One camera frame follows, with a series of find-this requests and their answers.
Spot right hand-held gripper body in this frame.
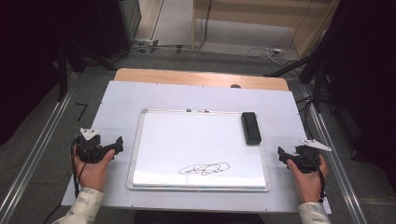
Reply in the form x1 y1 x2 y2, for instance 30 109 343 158
292 138 332 175

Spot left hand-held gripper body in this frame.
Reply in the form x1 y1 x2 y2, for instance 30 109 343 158
75 127 110 165

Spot black whiteboard eraser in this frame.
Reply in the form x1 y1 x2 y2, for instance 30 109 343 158
240 111 262 147

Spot silver framed whiteboard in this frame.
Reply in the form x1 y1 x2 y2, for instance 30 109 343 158
126 107 272 192

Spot person's left hand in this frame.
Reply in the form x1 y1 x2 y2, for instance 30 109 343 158
69 148 117 193

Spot person's right hand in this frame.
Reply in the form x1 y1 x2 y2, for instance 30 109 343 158
286 154 330 205

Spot large white table sheet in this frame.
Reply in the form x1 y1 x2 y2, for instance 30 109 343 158
61 79 332 216

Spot black metal stand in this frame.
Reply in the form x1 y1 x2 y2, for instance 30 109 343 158
263 29 338 114
56 38 117 103

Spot wooden table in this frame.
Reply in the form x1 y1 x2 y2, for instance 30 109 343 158
113 67 290 92

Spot black curtain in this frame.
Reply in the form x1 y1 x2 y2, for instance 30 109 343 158
0 0 104 147
321 0 396 191

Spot grey power strip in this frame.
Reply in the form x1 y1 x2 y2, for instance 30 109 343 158
133 38 160 53

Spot person's dark lap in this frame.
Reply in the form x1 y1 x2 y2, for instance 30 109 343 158
133 210 266 224

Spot black cabinet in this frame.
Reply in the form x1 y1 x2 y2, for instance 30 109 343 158
94 0 143 59

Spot light wooden shelf unit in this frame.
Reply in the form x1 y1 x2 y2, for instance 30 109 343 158
191 0 341 58

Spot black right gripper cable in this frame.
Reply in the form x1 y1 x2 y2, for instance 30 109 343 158
306 148 328 203

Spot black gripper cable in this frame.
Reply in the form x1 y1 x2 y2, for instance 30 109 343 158
306 148 328 203
70 137 89 199

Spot aluminium floor rail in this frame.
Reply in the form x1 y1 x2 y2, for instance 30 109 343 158
301 84 370 224
0 72 78 224

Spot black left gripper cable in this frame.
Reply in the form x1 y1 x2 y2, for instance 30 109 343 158
70 137 89 199

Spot white coiled floor cable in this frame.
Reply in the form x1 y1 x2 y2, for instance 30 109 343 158
246 44 292 67

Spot black floor cable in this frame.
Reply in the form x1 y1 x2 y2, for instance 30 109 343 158
110 0 214 59

